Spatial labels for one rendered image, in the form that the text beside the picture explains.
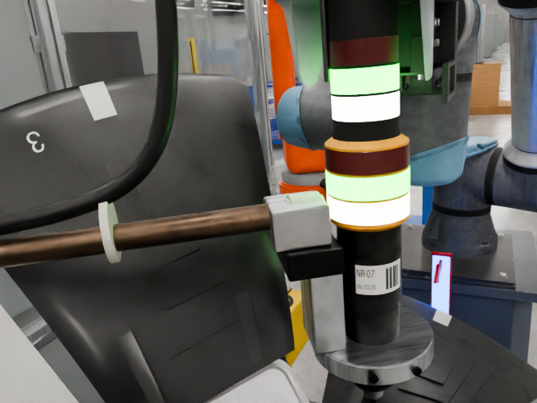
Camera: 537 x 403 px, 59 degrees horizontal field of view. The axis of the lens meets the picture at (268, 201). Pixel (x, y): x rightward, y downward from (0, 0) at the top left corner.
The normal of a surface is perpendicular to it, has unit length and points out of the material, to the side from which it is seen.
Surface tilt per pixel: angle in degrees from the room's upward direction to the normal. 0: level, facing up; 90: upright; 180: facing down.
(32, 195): 55
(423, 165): 92
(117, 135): 48
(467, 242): 73
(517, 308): 90
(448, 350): 16
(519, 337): 90
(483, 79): 90
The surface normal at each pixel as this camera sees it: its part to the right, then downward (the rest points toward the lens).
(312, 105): -0.58, -0.27
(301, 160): 0.04, 0.30
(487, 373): 0.26, -0.93
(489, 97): -0.44, 0.31
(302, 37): 0.84, 0.16
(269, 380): -0.07, -0.32
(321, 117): -0.65, 0.05
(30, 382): 0.63, -0.57
